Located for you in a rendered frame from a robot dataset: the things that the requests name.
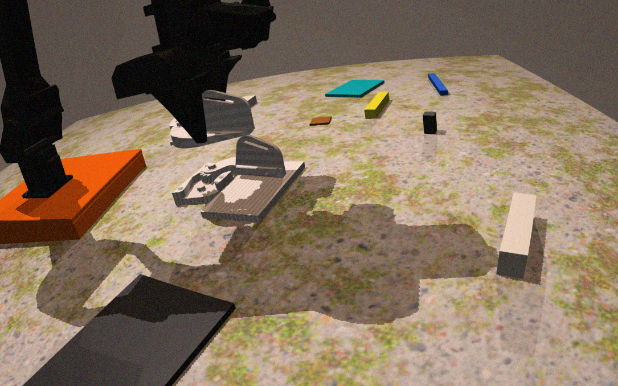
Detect teal flat plate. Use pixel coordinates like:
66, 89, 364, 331
325, 80, 384, 98

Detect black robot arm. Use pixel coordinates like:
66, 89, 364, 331
0, 0, 276, 199

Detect yellow rectangular bar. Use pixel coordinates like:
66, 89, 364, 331
365, 92, 390, 119

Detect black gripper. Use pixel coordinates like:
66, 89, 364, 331
112, 0, 242, 143

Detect blue rectangular bar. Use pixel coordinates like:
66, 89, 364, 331
428, 73, 448, 96

